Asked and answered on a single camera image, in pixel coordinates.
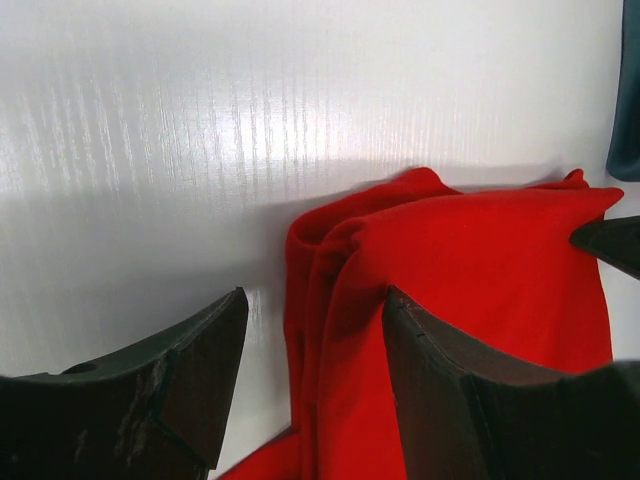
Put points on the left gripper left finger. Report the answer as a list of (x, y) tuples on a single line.
[(157, 409)]

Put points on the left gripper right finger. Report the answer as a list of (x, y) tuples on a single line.
[(468, 411)]

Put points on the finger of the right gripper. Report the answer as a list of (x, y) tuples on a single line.
[(613, 241)]

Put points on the red t-shirt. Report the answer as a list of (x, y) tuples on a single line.
[(497, 264)]

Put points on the grey-blue t-shirt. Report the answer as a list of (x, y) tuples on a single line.
[(623, 156)]

